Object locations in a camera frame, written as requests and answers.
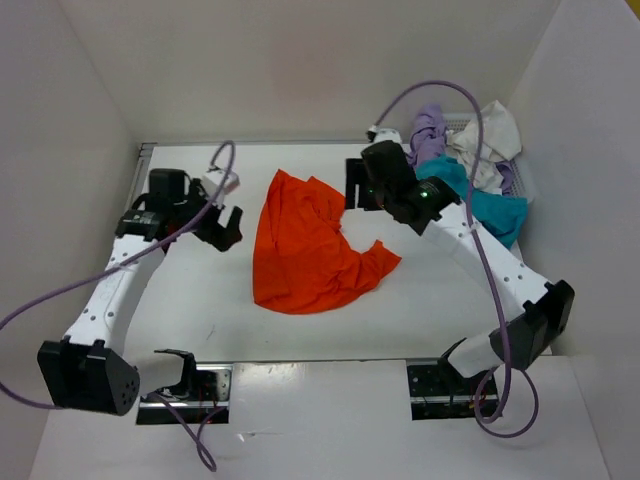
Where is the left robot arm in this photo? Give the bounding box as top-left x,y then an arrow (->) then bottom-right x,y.
37,167 -> 242,416

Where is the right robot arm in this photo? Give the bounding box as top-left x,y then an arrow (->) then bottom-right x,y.
345,140 -> 575,378

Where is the teal t shirt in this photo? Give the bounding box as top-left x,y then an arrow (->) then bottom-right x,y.
415,156 -> 528,249

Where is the white t shirt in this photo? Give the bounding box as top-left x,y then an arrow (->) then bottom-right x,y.
446,100 -> 522,195

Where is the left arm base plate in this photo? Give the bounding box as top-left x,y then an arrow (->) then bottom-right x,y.
136,367 -> 232,426

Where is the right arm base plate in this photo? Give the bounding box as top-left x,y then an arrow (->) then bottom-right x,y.
406,359 -> 486,421

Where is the orange t shirt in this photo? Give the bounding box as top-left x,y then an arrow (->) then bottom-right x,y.
252,170 -> 401,315

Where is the lavender t shirt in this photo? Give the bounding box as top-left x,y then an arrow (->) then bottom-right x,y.
405,102 -> 516,196

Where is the white plastic basket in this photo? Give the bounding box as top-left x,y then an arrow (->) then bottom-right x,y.
443,113 -> 535,204

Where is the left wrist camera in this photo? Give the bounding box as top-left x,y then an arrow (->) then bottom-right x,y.
200,169 -> 240,196

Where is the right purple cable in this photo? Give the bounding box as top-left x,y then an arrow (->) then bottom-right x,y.
371,80 -> 541,439

